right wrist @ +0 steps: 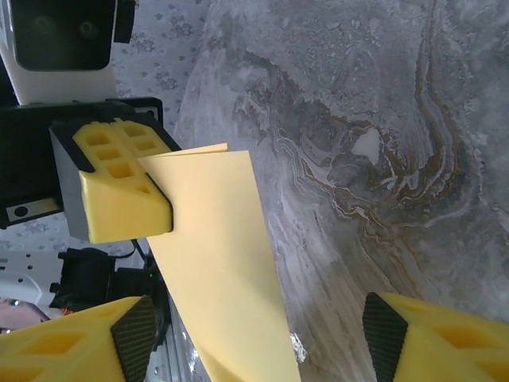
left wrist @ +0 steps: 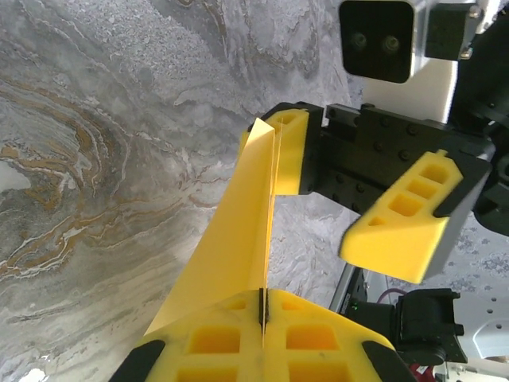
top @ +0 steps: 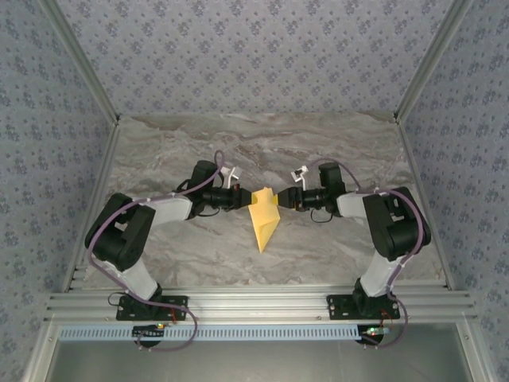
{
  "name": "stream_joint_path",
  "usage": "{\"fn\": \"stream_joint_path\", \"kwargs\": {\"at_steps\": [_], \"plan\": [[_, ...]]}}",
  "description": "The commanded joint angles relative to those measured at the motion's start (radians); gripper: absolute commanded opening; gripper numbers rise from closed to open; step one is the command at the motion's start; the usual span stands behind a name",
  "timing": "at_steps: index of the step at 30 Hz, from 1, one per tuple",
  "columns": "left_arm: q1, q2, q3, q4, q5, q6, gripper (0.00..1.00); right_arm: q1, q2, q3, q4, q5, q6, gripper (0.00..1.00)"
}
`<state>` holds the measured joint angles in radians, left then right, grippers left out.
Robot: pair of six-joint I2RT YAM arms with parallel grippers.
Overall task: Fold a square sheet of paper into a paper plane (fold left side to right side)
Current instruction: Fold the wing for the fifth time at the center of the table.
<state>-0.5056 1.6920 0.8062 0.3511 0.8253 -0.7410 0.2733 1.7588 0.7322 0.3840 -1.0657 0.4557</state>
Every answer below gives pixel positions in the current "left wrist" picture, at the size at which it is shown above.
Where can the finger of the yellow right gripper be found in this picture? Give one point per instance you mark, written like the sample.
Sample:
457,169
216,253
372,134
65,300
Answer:
397,231
292,159

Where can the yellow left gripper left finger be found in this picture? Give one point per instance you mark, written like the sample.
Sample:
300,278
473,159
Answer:
214,342

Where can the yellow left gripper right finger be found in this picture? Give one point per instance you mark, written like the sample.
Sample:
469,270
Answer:
318,342

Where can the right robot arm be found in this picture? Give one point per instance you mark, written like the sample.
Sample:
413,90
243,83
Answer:
421,326

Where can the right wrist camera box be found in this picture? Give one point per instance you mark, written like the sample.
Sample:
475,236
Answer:
375,40

